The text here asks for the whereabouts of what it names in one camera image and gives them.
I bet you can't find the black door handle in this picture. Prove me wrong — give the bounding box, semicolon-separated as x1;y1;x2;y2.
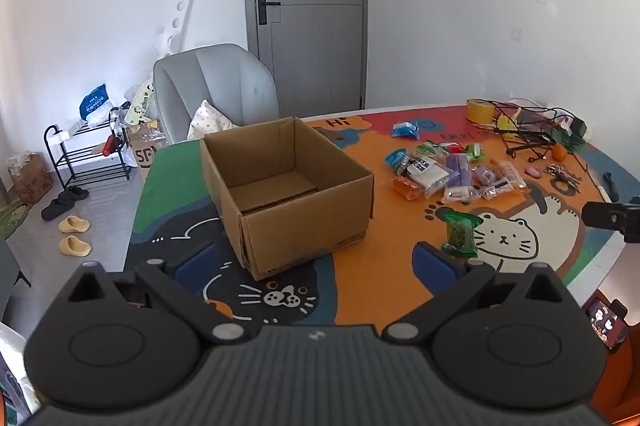
257;0;281;25

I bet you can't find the small cardboard box with bags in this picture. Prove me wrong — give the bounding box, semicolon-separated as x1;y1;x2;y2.
6;152;53;204

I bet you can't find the white dotted pillow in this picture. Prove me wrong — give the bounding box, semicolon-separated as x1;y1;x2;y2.
186;100;233;141

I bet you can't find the pile of assorted snack packets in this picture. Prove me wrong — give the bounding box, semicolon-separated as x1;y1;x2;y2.
384;141;532;203

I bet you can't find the grey door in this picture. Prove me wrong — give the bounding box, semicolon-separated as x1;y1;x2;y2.
243;0;369;134

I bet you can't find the brown cardboard box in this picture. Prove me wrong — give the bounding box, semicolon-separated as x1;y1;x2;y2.
200;117;376;281

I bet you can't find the brown paper bag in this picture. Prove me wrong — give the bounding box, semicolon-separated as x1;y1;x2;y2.
127;121;168;181

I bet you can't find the green snack packet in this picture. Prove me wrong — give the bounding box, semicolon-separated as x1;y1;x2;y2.
440;211;483;257

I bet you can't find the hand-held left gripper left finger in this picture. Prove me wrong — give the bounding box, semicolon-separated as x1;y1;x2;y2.
66;242;247;348

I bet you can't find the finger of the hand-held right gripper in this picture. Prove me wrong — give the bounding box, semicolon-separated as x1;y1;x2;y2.
582;201;625;234

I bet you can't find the grey armchair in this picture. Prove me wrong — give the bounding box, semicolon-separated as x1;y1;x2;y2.
152;44;280;145

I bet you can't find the black shoe rack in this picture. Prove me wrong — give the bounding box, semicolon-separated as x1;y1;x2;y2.
43;116;133;191

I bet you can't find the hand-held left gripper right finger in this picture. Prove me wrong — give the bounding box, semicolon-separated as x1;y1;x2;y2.
381;241;572;348

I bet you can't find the green floor mat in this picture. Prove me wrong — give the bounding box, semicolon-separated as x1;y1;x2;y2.
0;198;35;241

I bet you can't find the yellow slipper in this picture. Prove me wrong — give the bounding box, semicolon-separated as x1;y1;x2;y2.
59;236;93;257
58;216;92;234

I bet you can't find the grey sofa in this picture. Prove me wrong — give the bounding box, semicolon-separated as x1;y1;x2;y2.
0;238;31;322

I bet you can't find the phone on stand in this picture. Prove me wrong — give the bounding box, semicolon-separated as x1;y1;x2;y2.
585;298;631;349

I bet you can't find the bunch of keys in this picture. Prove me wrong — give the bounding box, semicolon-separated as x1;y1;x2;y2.
545;163;583;191

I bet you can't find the white foam board with holes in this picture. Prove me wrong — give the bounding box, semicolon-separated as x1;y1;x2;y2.
154;0;193;56

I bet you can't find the green yellow printed bag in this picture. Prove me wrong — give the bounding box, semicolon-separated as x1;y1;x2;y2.
122;78;156;127

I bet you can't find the yellow tape roll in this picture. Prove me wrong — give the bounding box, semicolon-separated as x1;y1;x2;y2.
466;98;498;125

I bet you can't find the blue plastic bag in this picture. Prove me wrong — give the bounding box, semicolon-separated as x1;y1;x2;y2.
79;83;113;124

